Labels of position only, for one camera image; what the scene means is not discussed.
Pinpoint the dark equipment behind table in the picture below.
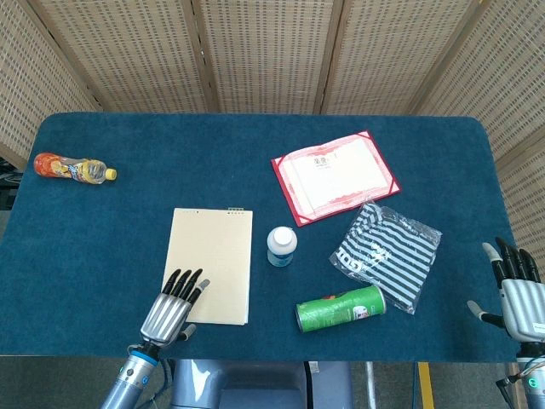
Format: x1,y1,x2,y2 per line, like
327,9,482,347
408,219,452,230
0,157,22,212

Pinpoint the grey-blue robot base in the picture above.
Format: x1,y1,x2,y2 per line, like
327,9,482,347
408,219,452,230
169,359,354,409

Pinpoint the orange yellow drink bottle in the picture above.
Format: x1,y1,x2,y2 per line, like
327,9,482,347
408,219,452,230
33,152,118,186

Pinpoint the striped garment in plastic bag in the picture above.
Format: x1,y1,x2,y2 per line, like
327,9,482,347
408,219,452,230
330,199,443,316

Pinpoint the blue table cloth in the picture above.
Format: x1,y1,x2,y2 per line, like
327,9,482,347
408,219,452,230
0,112,527,364

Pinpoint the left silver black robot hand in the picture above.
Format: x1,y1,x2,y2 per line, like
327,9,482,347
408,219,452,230
140,268,212,345

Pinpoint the beige notepad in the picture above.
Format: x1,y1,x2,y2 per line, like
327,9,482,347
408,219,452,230
162,206,254,326

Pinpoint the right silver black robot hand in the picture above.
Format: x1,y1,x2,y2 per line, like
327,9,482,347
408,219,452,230
467,237,545,344

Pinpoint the small white plastic bottle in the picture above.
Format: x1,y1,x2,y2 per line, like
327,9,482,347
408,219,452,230
267,227,299,268

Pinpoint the green chips can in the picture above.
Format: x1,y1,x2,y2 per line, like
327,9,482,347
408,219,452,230
295,284,387,333

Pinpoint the red certificate folder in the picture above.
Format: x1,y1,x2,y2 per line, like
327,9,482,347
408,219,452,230
271,130,403,228

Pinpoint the white metal pole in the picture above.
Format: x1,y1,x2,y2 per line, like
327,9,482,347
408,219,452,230
364,361,378,409

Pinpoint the blue floor cable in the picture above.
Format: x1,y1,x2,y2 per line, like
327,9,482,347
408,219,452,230
146,359,175,409

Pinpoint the woven bamboo screen panel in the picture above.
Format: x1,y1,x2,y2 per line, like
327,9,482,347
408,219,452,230
321,0,486,116
189,0,346,115
27,0,221,114
496,127,545,285
0,0,101,170
408,0,545,158

